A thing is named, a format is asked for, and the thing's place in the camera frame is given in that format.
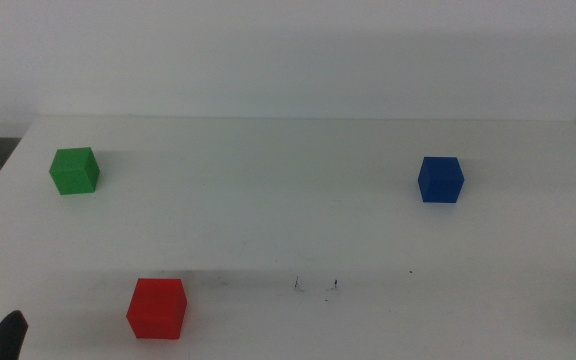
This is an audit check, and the red cube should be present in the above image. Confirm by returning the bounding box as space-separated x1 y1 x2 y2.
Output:
125 277 189 341

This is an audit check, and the green cube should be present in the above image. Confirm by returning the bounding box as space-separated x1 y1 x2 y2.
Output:
48 146 101 196

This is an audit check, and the blue cube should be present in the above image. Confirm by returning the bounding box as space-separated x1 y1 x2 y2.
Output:
416 155 466 204

